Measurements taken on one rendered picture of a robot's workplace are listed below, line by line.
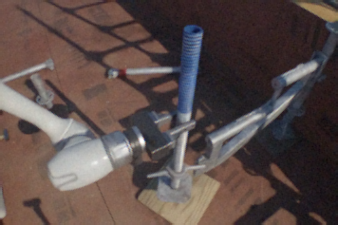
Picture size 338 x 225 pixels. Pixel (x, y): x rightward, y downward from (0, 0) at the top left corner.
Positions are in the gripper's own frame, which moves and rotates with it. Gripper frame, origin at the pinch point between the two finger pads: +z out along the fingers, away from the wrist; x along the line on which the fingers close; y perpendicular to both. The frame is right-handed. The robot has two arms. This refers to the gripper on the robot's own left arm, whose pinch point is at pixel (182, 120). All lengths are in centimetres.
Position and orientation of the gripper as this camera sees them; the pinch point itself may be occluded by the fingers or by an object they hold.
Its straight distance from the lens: 64.6
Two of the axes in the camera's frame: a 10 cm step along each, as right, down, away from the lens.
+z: 8.6, -3.6, 3.5
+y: 0.3, -6.5, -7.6
